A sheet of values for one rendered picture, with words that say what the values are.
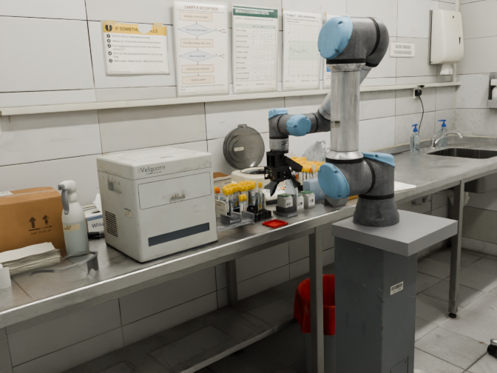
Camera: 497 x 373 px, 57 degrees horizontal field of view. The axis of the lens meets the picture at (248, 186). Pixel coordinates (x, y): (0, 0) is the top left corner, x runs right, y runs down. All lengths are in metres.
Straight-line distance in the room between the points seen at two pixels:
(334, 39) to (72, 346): 1.59
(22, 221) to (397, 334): 1.28
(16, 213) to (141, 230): 0.43
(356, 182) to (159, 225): 0.61
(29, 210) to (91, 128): 0.51
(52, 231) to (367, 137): 2.12
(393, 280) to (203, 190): 0.68
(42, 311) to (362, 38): 1.12
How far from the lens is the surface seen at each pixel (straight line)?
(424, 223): 1.60
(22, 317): 1.30
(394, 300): 1.63
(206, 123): 2.24
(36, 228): 1.64
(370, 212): 1.54
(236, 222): 1.60
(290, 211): 1.81
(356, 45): 1.40
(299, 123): 1.62
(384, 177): 1.52
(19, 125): 1.90
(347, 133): 1.42
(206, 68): 2.23
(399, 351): 1.75
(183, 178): 1.43
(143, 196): 1.38
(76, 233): 1.55
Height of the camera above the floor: 1.37
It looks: 12 degrees down
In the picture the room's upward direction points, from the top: 3 degrees counter-clockwise
